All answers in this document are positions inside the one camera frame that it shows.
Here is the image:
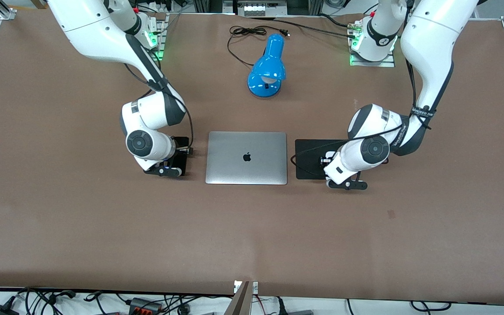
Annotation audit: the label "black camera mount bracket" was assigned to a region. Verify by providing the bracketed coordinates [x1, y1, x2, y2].
[327, 178, 369, 191]
[144, 163, 187, 178]

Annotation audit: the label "black lamp power cable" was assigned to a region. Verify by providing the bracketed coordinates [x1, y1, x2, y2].
[227, 25, 290, 67]

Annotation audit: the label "black right camera mount bracket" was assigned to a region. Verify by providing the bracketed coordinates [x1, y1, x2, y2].
[144, 163, 187, 178]

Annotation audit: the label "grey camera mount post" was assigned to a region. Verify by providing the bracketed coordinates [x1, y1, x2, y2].
[231, 281, 250, 315]

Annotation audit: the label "black cable to arm base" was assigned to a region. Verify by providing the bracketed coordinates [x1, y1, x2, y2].
[250, 16, 357, 40]

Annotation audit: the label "black terminal block orange levers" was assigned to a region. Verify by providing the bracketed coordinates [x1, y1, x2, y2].
[128, 297, 163, 314]

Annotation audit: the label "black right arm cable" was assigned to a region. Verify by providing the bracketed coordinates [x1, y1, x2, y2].
[124, 63, 194, 154]

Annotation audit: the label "white post bracket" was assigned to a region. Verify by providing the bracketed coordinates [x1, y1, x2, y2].
[234, 280, 259, 294]

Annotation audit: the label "blue desk lamp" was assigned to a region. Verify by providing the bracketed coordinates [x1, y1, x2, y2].
[247, 33, 287, 98]

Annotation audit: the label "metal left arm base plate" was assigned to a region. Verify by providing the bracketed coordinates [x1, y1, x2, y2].
[349, 20, 396, 67]

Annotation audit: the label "white power strip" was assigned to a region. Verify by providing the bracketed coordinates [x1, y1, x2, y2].
[243, 0, 288, 17]

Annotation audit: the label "black left camera mount bracket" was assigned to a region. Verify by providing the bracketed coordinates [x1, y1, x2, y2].
[327, 178, 369, 191]

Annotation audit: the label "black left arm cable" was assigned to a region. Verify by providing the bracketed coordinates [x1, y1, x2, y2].
[290, 0, 433, 169]

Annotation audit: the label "silver closed laptop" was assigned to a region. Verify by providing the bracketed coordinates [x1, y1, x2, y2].
[205, 131, 288, 186]

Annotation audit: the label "black mouse pad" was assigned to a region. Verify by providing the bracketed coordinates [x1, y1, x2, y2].
[295, 139, 349, 180]

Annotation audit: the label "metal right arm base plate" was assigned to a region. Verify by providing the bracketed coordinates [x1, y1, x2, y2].
[137, 13, 170, 61]

